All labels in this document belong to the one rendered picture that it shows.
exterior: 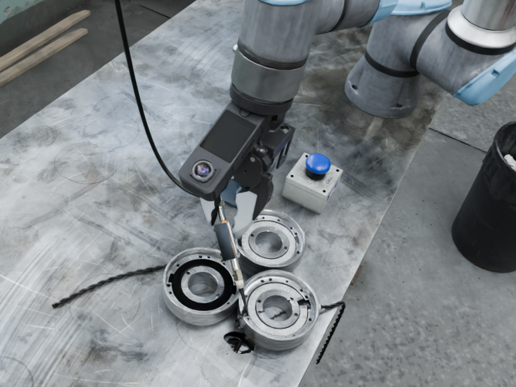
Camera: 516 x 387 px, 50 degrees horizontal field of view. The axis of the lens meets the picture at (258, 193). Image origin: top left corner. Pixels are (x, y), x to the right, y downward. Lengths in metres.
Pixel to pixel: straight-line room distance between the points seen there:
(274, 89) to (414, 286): 1.41
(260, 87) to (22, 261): 0.42
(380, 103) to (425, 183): 1.18
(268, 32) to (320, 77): 0.64
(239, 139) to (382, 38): 0.53
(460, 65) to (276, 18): 0.50
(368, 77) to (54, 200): 0.61
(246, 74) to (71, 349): 0.40
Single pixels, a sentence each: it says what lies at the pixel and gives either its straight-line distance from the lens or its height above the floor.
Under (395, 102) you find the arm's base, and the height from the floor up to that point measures 0.83.
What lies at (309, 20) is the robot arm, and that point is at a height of 1.19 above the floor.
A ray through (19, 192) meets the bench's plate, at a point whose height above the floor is 0.80.
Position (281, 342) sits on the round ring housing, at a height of 0.84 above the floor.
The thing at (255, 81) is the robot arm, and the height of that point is 1.12.
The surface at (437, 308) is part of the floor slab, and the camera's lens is 1.91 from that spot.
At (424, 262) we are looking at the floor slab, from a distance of 2.00.
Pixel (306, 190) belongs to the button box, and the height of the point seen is 0.84.
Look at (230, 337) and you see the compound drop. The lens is 0.75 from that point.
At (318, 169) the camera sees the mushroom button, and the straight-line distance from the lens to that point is 0.87.
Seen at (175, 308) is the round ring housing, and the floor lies 0.83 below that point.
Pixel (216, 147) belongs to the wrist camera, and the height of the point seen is 1.06.
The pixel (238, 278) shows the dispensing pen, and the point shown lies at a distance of 0.73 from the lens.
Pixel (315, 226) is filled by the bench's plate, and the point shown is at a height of 0.80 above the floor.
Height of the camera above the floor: 1.46
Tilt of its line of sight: 47 degrees down
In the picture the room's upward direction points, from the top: 12 degrees clockwise
